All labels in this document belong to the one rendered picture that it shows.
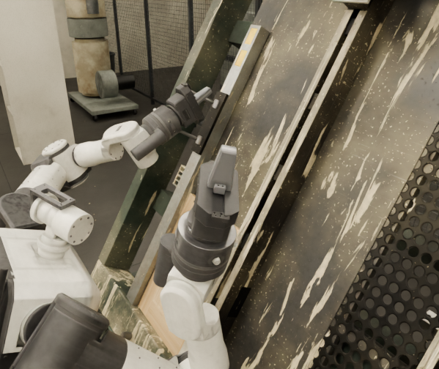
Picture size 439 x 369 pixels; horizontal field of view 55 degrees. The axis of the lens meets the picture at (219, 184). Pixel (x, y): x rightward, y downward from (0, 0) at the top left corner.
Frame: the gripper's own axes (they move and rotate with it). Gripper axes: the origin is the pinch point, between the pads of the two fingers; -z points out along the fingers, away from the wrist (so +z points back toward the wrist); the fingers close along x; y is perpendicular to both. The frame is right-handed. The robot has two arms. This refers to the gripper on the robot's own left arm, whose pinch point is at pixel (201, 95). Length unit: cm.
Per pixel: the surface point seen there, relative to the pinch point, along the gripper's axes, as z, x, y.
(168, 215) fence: 26.4, 28.7, -3.6
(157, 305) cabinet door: 47, 44, 7
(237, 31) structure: -31.1, 0.6, -22.5
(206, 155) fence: 6.7, 18.2, -1.5
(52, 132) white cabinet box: 28, 123, -373
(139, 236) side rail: 37, 45, -25
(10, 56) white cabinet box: 14, 37, -373
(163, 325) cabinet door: 49, 46, 14
